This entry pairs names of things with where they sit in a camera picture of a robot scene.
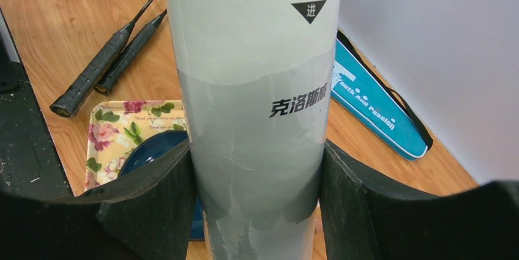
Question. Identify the black badminton racket upper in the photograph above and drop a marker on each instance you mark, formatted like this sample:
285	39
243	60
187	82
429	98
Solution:
69	103

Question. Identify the blue leaf-shaped plate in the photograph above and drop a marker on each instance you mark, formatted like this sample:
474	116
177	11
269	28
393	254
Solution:
150	150

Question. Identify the grey shuttlecock tube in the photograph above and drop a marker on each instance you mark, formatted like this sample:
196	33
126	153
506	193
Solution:
255	81

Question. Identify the floral rectangular tray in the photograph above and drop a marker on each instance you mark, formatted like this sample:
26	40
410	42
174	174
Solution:
116	128

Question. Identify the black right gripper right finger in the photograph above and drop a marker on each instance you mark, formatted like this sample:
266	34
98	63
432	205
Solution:
368	215

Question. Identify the black badminton racket lower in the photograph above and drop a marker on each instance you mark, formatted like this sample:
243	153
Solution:
107	82

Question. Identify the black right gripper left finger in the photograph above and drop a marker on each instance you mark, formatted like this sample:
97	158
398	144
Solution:
145	214

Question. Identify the blue sport racket bag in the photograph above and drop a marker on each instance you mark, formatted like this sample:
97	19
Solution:
380	108

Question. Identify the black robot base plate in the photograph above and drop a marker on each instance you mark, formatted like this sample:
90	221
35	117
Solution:
30	165

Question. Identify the black badminton racket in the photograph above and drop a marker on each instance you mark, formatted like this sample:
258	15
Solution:
107	82
69	103

